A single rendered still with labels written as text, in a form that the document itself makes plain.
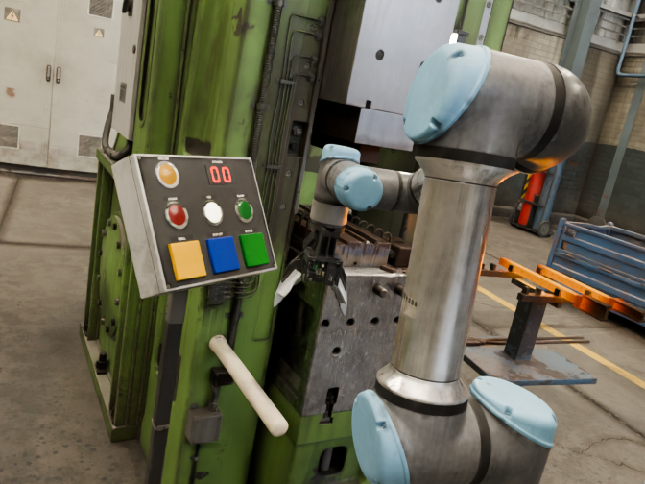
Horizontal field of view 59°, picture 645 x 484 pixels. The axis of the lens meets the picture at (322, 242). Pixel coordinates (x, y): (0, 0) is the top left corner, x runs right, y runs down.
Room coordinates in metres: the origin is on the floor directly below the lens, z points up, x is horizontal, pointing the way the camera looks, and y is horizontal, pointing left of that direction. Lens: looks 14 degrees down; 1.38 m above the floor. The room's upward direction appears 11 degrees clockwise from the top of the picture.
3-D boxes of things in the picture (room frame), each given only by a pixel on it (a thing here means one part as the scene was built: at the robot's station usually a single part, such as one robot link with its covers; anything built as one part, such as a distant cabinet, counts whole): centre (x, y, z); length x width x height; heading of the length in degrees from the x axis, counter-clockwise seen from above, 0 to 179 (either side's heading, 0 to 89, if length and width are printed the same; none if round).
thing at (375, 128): (1.80, -0.01, 1.32); 0.42 x 0.20 x 0.10; 32
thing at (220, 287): (1.53, 0.26, 0.80); 0.06 x 0.03 x 0.14; 122
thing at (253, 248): (1.27, 0.15, 1.01); 0.07 x 0.05 x 0.07; 147
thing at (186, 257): (1.11, 0.26, 1.01); 0.07 x 0.05 x 0.07; 147
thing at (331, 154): (1.12, 0.00, 1.23); 0.09 x 0.08 x 0.11; 19
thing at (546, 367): (1.72, -0.68, 0.69); 0.40 x 0.30 x 0.02; 114
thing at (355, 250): (1.80, -0.01, 0.96); 0.42 x 0.20 x 0.09; 32
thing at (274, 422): (1.37, 0.13, 0.62); 0.44 x 0.05 x 0.05; 32
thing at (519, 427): (0.69, -0.28, 0.98); 0.13 x 0.12 x 0.14; 109
